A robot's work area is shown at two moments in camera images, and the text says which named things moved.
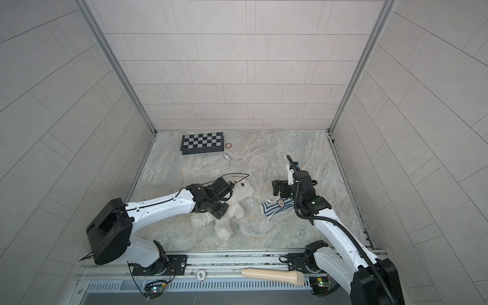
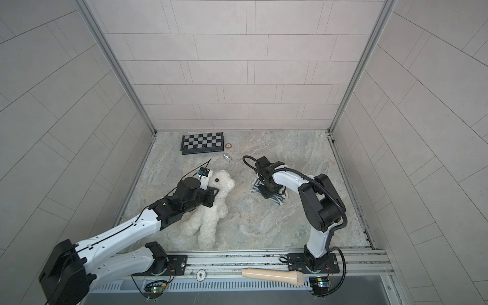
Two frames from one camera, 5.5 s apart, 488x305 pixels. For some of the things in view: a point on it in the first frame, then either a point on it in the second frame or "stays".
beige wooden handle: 295,277 stays
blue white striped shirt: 270,207 -> 279,197
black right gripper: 284,186 -> 265,194
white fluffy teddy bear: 224,226 -> 204,221
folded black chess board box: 202,142 stays
